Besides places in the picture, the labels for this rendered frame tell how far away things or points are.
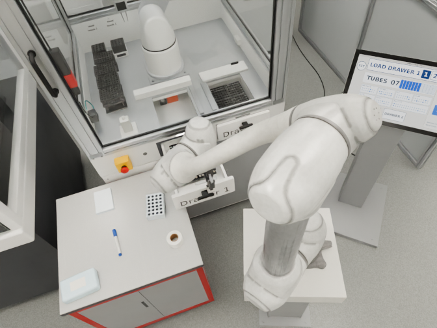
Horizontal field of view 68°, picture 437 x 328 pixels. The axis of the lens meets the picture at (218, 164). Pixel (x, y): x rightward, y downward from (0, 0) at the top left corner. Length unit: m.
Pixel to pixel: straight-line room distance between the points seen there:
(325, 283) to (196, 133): 0.76
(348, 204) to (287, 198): 1.94
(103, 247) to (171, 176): 0.69
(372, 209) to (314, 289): 1.27
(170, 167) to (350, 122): 0.58
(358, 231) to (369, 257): 0.17
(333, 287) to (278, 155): 0.87
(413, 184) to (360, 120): 2.15
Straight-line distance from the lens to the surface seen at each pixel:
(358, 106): 0.69
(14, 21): 1.27
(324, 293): 1.38
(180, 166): 1.02
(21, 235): 1.70
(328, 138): 0.63
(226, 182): 1.47
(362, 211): 2.51
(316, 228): 1.17
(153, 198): 1.63
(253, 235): 1.43
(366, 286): 2.35
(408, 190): 2.76
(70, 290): 1.57
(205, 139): 1.10
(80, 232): 1.71
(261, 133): 0.87
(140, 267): 1.54
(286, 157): 0.59
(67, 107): 1.45
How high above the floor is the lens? 2.15
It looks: 54 degrees down
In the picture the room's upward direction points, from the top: 8 degrees counter-clockwise
